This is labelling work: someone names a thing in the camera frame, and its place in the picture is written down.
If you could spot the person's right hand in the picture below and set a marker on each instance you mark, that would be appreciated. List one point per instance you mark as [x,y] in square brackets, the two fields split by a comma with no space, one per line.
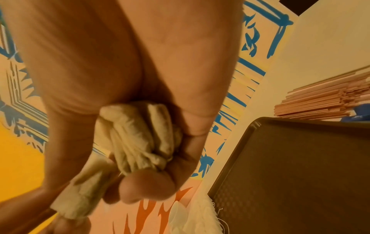
[162,50]

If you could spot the person's left hand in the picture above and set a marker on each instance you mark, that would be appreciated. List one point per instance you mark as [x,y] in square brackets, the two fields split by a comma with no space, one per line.
[34,212]

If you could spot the single white tea bag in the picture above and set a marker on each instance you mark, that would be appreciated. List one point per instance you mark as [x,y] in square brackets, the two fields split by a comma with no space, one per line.
[84,189]

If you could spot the bunch of tea bags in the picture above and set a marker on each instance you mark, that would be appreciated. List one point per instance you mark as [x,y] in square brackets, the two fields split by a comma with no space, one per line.
[139,137]

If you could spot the row of tea bags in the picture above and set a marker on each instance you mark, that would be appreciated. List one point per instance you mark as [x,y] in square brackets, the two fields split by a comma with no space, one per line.
[196,215]

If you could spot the dark brown tray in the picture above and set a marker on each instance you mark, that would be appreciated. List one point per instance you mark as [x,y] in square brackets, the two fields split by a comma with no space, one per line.
[300,178]

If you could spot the pile of blue sachets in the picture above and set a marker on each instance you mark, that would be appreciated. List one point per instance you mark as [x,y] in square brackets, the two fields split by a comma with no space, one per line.
[358,113]

